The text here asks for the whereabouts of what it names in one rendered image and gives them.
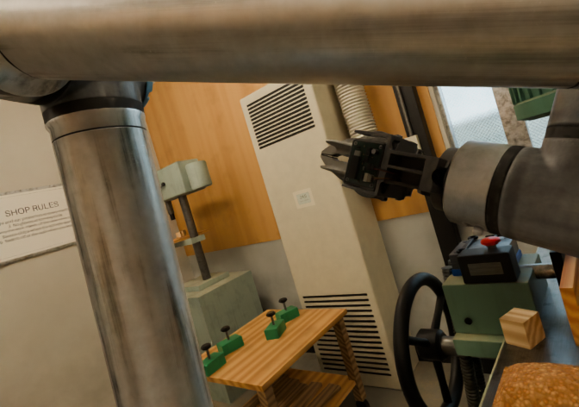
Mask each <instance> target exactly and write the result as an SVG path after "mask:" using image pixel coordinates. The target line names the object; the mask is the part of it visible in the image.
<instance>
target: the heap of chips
mask: <svg viewBox="0 0 579 407"><path fill-rule="evenodd" d="M492 407H579V366H573V365H566V364H558V363H548V362H529V363H518V364H513V365H511V366H510V367H506V366H505V368H504V371H503V374H502V376H501V381H500V384H499V386H498V389H497V392H496V394H495V399H494V402H493V404H492Z"/></svg>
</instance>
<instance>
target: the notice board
mask: <svg viewBox="0 0 579 407"><path fill-rule="evenodd" d="M75 244H77V243H76V239H75V235H74V232H73V228H72V222H71V218H70V215H69V211H68V208H67V204H66V200H65V193H64V190H63V186H62V184H56V185H46V186H40V187H35V188H29V189H23V190H18V191H7V192H2V193H0V266H3V265H6V264H9V263H12V262H16V261H18V260H24V259H27V258H30V257H33V256H36V255H39V254H44V253H48V252H51V251H54V250H57V249H61V248H63V247H69V246H72V245H75Z"/></svg>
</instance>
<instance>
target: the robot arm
mask: <svg viewBox="0 0 579 407"><path fill-rule="evenodd" d="M153 82H192V83H242V84H293V85H392V86H443V87H493V88H543V89H557V91H556V94H555V97H554V101H553V105H552V107H551V113H550V117H549V120H548V123H547V129H546V131H545V138H544V139H543V142H542V146H541V148H538V147H523V146H515V145H508V144H501V143H494V142H486V141H473V140H472V141H466V142H465V143H464V144H463V145H462V146H461V147H460V148H457V147H449V148H447V149H446V150H445V151H444V152H443V153H442V154H441V156H440V157H439V158H438V157H433V156H426V155H422V151H423V150H421V149H418V148H417V146H418V144H416V143H415V142H412V141H408V140H405V139H402V136H401V135H391V134H388V133H385V132H383V131H373V132H370V131H363V130H356V129H355V130H354V132H355V133H358V134H361V135H363V136H362V137H360V138H349V139H346V140H343V141H336V140H326V143H328V144H330V146H328V147H327V148H325V149H324V150H322V151H321V159H322V161H323V162H324V164H325V165H324V166H321V168H322V169H325V170H328V171H331V172H332V173H333V174H334V175H336V176H337V177H338V178H339V179H341V180H343V182H344V184H345V185H344V184H342V186H343V187H346V188H350V189H353V190H354V191H355V192H357V194H358V195H360V196H362V197H368V198H377V199H379V200H381V201H384V202H386V201H387V200H388V197H391V198H394V199H395V200H399V201H401V200H402V199H403V200H404V197H411V196H412V192H413V189H416V190H417V192H418V193H420V194H421V195H424V196H429V197H431V202H432V205H433V207H434V208H435V209H436V210H442V211H444V212H445V216H446V217H447V219H448V220H449V221H450V222H454V223H456V224H460V225H463V226H466V227H474V228H473V230H472V234H473V235H477V236H482V235H483V231H486V232H489V233H491V234H495V235H500V236H503V237H506V238H509V239H512V240H516V241H521V242H524V243H527V244H530V245H533V246H537V247H542V248H545V249H549V250H551V251H555V252H558V253H561V254H567V255H569V256H573V257H576V258H579V0H0V99H2V100H7V101H12V102H18V103H27V104H33V105H40V110H41V114H42V117H43V121H44V123H45V128H46V131H47V132H48V133H49V134H50V138H51V142H52V145H53V151H54V155H55V159H56V162H57V166H58V169H59V175H60V179H61V183H62V186H63V190H64V193H65V200H66V204H67V208H68V211H69V215H70V218H71V222H72V228H73V232H74V235H75V239H76V243H77V246H78V252H79V256H80V259H81V263H82V267H83V271H84V277H85V281H86V284H87V288H88V292H89V295H90V301H91V305H92V309H93V312H94V316H95V319H96V325H97V329H98V333H99V337H100V341H101V344H102V348H103V354H104V358H105V361H106V365H107V368H108V372H109V378H110V382H111V385H112V389H113V393H114V396H115V403H116V407H214V406H213V402H212V398H211V395H210V391H209V384H208V381H207V377H206V373H205V370H204V366H203V363H202V356H201V352H200V348H199V345H198V341H197V338H196V331H195V327H194V323H193V320H192V316H191V313H190V307H189V302H188V298H187V295H186V291H185V288H184V282H183V278H182V273H181V270H180V266H179V263H178V259H177V253H176V249H175V245H174V241H173V238H172V234H171V228H170V224H169V220H168V216H167V213H166V209H165V203H164V199H163V196H162V191H161V188H160V184H159V178H158V174H157V171H156V167H155V163H154V159H153V153H152V149H151V146H150V142H149V139H148V134H147V131H146V124H145V119H146V116H145V112H144V107H145V106H146V104H147V103H148V101H149V99H150V97H149V96H148V95H149V92H152V91H153ZM328 155H329V156H328ZM341 155H342V156H345V157H349V160H348V162H344V161H339V160H338V158H334V157H339V156H341ZM331 156H333V157H331Z"/></svg>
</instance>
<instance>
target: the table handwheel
mask: <svg viewBox="0 0 579 407"><path fill-rule="evenodd" d="M442 284H443V283H442V282H441V281H440V280H439V279H438V278H437V277H435V276H434V275H432V274H431V273H428V272H418V273H416V274H414V275H412V276H411V277H410V278H409V279H408V280H407V281H406V283H405V284H404V286H403V287H402V289H401V291H400V294H399V297H398V299H397V303H396V307H395V316H394V326H393V347H394V356H395V367H396V371H397V376H398V379H399V382H400V386H401V389H402V392H403V395H404V397H405V399H406V401H407V403H408V406H409V407H428V406H427V405H426V403H425V402H424V400H423V398H422V397H421V395H420V392H419V390H418V387H417V384H416V382H415V378H414V372H413V368H412V363H411V358H410V350H409V345H411V346H416V350H417V353H418V354H419V356H420V357H421V358H422V359H423V360H432V361H433V366H434V369H435V372H436V375H437V378H438V381H439V387H440V390H441V394H442V398H443V400H444V401H443V403H442V404H441V405H440V406H439V407H458V406H459V404H460V400H461V397H462V393H463V388H464V381H463V377H462V375H463V374H462V373H461V372H462V371H461V366H460V363H459V361H460V360H459V359H458V358H459V357H458V355H457V353H456V349H455V347H454V343H453V340H452V339H453V337H454V335H455V334H454V332H453V331H454V330H453V326H452V324H453V323H452V322H451V321H452V319H451V316H450V311H449V309H448V305H447V302H446V300H445V294H444V292H443V288H442ZM423 285H426V286H428V287H429V288H430V289H431V290H432V291H433V292H434V293H435V295H436V297H437V299H436V304H435V310H434V314H433V321H432V325H431V328H430V329H420V330H419V331H418V333H417V334H416V337H413V336H409V319H410V312H411V308H412V304H413V301H414V297H415V295H416V293H417V291H418V290H419V289H420V288H421V287H422V286H423ZM442 311H444V314H445V319H446V323H447V327H448V331H449V336H446V334H445V333H444V331H443V330H441V329H439V328H440V322H441V316H442ZM448 355H450V356H451V375H450V381H449V386H448V384H447V382H446V379H445V372H444V368H443V365H442V361H445V360H446V358H447V357H448Z"/></svg>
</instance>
